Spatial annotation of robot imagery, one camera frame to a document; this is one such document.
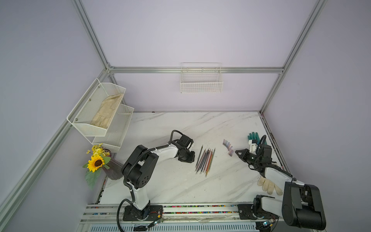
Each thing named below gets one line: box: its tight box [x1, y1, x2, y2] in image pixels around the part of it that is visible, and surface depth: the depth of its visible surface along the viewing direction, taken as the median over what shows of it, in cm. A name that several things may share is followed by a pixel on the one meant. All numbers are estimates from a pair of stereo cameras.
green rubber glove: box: [247, 131, 268, 145], surface depth 106 cm
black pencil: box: [196, 148, 208, 174], surface depth 95 cm
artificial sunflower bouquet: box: [82, 143, 111, 190], surface depth 67 cm
